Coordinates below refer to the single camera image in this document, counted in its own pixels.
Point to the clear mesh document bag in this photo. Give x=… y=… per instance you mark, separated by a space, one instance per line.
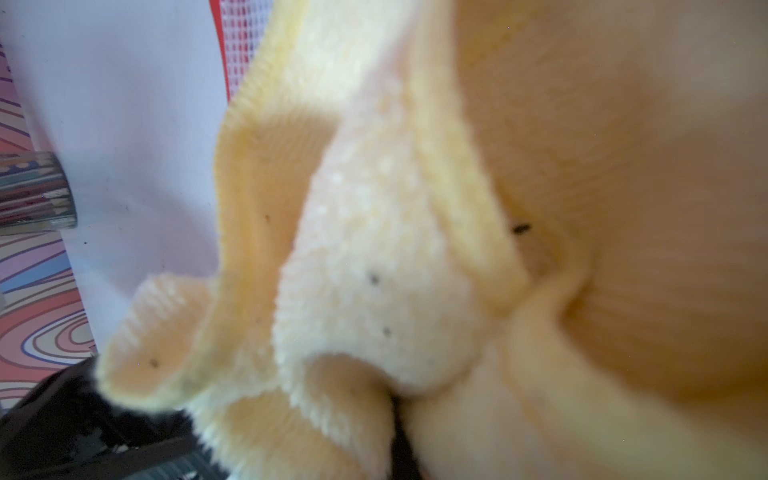
x=240 y=26

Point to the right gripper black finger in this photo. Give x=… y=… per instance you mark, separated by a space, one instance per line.
x=403 y=462

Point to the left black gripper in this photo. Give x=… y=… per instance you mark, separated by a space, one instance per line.
x=64 y=429

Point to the yellow microfiber cloth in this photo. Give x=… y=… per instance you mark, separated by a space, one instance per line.
x=532 y=232

